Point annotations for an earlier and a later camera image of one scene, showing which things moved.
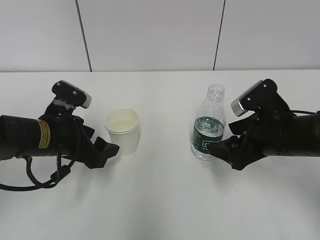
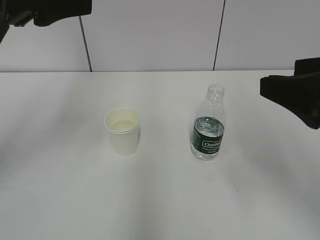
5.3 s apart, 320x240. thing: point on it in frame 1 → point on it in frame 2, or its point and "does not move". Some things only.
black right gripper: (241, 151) → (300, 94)
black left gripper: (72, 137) → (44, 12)
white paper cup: (122, 125) does not move
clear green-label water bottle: (209, 122) does not move
